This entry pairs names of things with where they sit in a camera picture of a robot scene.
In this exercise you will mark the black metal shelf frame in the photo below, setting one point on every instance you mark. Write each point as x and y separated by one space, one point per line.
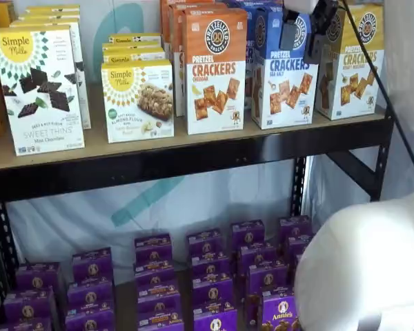
158 169

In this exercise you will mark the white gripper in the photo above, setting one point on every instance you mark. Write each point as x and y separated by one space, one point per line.
301 5

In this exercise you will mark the purple Annie's snack boxes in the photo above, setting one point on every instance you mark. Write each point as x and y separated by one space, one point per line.
124 310

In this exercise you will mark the Simple Mills almond bars box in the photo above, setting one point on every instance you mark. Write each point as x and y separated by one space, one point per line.
131 45
134 38
134 55
138 103

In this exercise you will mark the purple Annie's snack box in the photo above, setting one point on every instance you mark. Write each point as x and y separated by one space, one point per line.
24 325
213 291
28 307
89 322
248 234
297 260
295 227
155 274
215 319
279 313
91 265
268 277
38 277
258 257
298 246
160 322
159 300
206 243
90 294
210 266
154 248

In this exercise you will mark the yellow pretzel crackers box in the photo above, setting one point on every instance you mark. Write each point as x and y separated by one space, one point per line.
359 93

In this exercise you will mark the blue pretzel crackers box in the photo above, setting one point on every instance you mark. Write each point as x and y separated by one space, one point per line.
286 103
238 2
250 51

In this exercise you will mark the Simple Mills Sweet Thins box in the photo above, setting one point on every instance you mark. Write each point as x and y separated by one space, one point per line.
48 16
51 8
38 96
83 103

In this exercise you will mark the white backdrop with teal logo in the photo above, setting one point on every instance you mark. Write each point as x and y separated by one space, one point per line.
72 220

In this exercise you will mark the orange pretzel crackers box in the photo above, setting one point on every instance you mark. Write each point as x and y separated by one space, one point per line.
164 24
214 86
176 69

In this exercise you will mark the wooden shelf board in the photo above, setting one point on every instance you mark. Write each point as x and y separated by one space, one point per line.
158 146

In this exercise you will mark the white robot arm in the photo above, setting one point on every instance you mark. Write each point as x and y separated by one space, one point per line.
365 262

